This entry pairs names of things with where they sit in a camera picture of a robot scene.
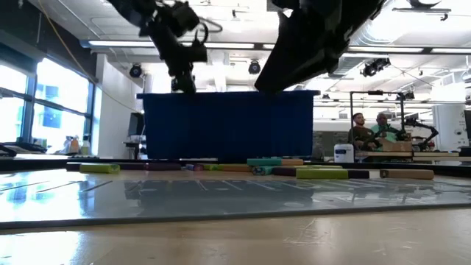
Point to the natural wooden block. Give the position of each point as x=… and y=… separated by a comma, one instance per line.
x=406, y=174
x=292, y=162
x=235, y=168

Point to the dark monitor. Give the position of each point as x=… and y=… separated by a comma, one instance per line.
x=135, y=125

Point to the teal wooden block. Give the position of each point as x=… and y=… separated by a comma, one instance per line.
x=262, y=170
x=265, y=162

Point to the black ceiling spotlight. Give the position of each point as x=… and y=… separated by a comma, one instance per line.
x=135, y=71
x=254, y=68
x=373, y=68

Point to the cardboard box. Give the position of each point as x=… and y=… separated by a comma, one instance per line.
x=397, y=146

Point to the grey slotted divider panel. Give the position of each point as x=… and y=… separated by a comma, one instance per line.
x=110, y=198

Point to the clear bottle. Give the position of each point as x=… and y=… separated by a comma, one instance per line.
x=85, y=148

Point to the green wooden block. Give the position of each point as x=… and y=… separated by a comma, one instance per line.
x=322, y=174
x=211, y=167
x=99, y=169
x=320, y=166

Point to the blue plastic bin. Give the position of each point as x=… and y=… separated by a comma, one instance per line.
x=228, y=125

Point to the background black robot arm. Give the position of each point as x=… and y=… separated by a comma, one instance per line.
x=427, y=127

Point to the white plastic container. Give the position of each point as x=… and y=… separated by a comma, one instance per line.
x=344, y=154

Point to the black background rig frame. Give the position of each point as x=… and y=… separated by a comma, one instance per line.
x=375, y=92

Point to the orange bottle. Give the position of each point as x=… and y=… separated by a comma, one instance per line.
x=74, y=146

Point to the large window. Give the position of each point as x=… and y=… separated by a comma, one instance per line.
x=59, y=95

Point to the person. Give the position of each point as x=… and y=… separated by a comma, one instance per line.
x=358, y=134
x=382, y=127

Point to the linear ceiling light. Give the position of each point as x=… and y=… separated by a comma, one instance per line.
x=121, y=43

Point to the black curved bar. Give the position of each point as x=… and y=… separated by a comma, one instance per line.
x=7, y=151

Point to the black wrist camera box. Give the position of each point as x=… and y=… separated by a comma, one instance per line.
x=182, y=18

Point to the white cabinet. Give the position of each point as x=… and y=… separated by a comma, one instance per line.
x=449, y=129

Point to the background wooden table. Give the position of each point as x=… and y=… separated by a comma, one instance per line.
x=434, y=156

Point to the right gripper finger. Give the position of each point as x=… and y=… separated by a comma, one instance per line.
x=309, y=55

